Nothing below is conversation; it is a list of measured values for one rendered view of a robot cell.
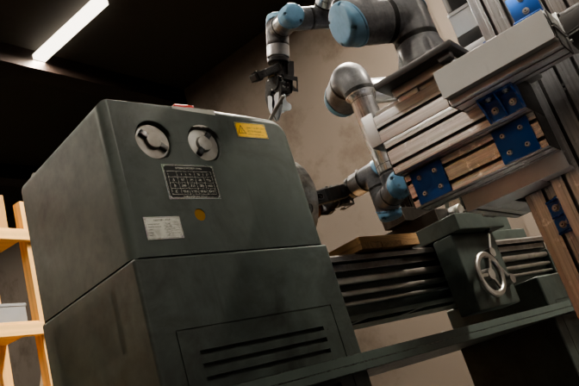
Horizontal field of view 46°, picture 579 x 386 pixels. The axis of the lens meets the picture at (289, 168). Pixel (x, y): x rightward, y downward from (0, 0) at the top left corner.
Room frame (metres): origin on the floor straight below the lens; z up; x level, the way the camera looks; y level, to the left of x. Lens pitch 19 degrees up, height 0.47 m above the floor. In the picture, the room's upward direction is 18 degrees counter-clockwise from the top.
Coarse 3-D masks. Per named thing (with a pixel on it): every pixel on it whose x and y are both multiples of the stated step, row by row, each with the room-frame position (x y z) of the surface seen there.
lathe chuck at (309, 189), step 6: (300, 168) 2.00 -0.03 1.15; (300, 174) 1.98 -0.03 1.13; (306, 174) 2.00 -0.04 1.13; (306, 180) 1.98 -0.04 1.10; (312, 180) 2.00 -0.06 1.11; (306, 186) 1.97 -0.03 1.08; (312, 186) 1.99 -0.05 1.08; (306, 192) 1.97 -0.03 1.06; (312, 192) 1.99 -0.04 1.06; (312, 198) 1.98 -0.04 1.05; (312, 204) 1.99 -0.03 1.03; (318, 204) 2.00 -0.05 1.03; (312, 210) 1.99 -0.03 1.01; (318, 210) 2.01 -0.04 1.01
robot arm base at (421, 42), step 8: (408, 32) 1.56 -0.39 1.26; (416, 32) 1.55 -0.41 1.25; (424, 32) 1.55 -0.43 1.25; (432, 32) 1.56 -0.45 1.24; (400, 40) 1.58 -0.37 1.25; (408, 40) 1.56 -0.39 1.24; (416, 40) 1.55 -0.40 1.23; (424, 40) 1.55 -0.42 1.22; (432, 40) 1.55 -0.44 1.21; (440, 40) 1.56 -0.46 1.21; (400, 48) 1.58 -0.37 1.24; (408, 48) 1.56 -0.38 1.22; (416, 48) 1.55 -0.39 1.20; (424, 48) 1.54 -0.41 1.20; (432, 48) 1.55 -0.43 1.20; (400, 56) 1.59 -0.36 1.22; (408, 56) 1.56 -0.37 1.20; (416, 56) 1.54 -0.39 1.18; (400, 64) 1.60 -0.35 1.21
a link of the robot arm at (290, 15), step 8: (288, 8) 1.84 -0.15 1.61; (296, 8) 1.86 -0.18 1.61; (304, 8) 1.89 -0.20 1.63; (280, 16) 1.86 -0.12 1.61; (288, 16) 1.85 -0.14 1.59; (296, 16) 1.86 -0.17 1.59; (304, 16) 1.89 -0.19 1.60; (312, 16) 1.90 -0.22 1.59; (272, 24) 1.93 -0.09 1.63; (280, 24) 1.88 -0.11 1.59; (288, 24) 1.87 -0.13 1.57; (296, 24) 1.87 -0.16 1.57; (304, 24) 1.91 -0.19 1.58; (312, 24) 1.92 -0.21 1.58; (280, 32) 1.93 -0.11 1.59; (288, 32) 1.92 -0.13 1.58
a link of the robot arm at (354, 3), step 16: (336, 0) 1.52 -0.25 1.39; (352, 0) 1.50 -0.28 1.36; (368, 0) 1.50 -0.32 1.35; (384, 0) 1.53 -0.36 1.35; (336, 16) 1.52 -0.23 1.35; (352, 16) 1.48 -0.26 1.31; (368, 16) 1.50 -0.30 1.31; (384, 16) 1.52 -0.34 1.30; (336, 32) 1.55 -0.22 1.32; (352, 32) 1.51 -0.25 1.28; (368, 32) 1.52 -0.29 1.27; (384, 32) 1.54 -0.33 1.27
